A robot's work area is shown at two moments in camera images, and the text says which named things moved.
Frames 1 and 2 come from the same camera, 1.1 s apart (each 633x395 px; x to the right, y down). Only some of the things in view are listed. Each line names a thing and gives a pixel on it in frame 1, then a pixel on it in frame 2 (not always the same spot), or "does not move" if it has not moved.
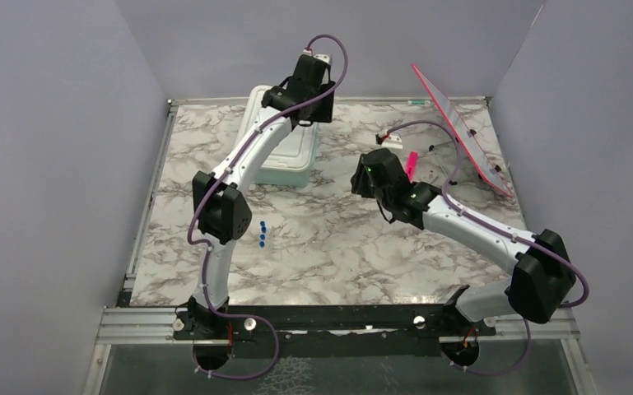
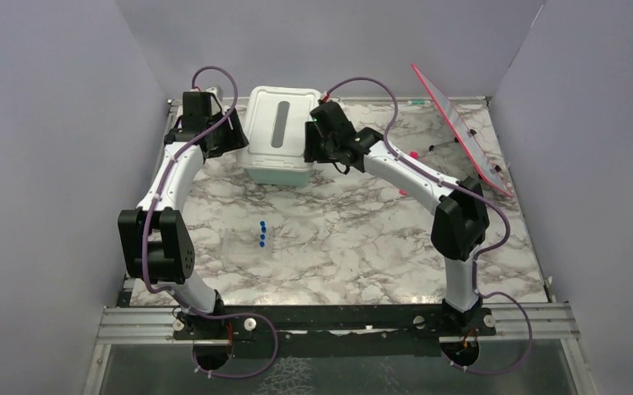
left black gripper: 322,114 to 235,139
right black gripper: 358,180 to 311,153
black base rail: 328,331 does not move
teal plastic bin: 286,178 does not move
